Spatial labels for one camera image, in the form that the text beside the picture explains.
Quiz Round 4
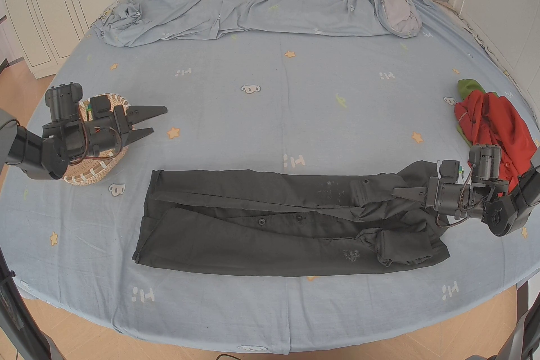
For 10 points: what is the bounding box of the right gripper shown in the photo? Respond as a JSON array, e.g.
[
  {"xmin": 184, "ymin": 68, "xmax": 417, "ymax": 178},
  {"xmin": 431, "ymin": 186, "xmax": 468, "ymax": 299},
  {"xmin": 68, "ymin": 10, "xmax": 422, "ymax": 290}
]
[{"xmin": 392, "ymin": 177, "xmax": 467, "ymax": 221}]

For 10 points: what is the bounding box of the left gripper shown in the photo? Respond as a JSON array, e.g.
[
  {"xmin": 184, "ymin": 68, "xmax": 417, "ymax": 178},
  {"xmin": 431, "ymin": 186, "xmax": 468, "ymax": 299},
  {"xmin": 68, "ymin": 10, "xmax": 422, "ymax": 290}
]
[{"xmin": 85, "ymin": 105, "xmax": 168, "ymax": 159}]

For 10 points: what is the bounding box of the black shirt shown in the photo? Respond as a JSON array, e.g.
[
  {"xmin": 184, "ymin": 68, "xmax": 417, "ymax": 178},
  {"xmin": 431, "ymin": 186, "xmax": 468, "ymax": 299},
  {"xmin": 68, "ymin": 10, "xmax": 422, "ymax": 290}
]
[{"xmin": 132, "ymin": 159, "xmax": 451, "ymax": 277}]

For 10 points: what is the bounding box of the round woven basket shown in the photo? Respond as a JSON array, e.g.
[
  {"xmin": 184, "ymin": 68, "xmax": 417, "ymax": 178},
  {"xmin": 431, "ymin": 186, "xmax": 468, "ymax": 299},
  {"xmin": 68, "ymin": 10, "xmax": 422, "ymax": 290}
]
[{"xmin": 63, "ymin": 93, "xmax": 140, "ymax": 185}]

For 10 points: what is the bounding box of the red shirt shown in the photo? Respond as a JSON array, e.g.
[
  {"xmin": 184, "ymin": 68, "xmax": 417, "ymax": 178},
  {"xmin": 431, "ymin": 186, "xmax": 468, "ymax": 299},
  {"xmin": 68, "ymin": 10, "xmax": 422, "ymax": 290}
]
[{"xmin": 453, "ymin": 90, "xmax": 538, "ymax": 192}]

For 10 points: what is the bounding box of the green garment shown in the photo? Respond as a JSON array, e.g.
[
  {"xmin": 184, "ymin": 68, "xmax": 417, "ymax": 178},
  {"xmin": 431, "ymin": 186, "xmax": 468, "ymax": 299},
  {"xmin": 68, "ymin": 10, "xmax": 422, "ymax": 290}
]
[{"xmin": 457, "ymin": 78, "xmax": 512, "ymax": 148}]

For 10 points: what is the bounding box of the bed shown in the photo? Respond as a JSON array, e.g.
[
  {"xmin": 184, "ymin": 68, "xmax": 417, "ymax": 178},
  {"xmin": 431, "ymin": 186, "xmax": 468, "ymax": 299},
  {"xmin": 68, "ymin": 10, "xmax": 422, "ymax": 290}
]
[{"xmin": 0, "ymin": 0, "xmax": 540, "ymax": 355}]

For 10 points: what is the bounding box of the pale blue quilt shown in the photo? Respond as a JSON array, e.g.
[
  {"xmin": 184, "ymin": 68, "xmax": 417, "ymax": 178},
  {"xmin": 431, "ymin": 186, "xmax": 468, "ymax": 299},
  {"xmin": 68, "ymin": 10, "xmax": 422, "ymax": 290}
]
[{"xmin": 91, "ymin": 0, "xmax": 424, "ymax": 49}]

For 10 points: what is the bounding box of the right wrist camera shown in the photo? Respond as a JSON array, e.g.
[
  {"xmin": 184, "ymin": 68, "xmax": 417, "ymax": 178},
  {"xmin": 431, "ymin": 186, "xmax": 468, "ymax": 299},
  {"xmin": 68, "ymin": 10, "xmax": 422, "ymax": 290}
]
[{"xmin": 437, "ymin": 159, "xmax": 461, "ymax": 185}]

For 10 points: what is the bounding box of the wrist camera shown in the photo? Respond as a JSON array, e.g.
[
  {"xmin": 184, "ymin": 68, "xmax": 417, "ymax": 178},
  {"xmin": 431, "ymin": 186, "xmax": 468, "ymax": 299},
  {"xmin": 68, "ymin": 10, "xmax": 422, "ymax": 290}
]
[
  {"xmin": 90, "ymin": 95, "xmax": 112, "ymax": 120},
  {"xmin": 437, "ymin": 159, "xmax": 461, "ymax": 185}
]

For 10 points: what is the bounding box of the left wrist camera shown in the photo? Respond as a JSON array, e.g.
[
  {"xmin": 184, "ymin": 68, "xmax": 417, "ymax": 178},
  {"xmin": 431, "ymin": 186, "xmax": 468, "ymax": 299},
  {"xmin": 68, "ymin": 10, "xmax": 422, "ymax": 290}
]
[{"xmin": 90, "ymin": 95, "xmax": 112, "ymax": 120}]

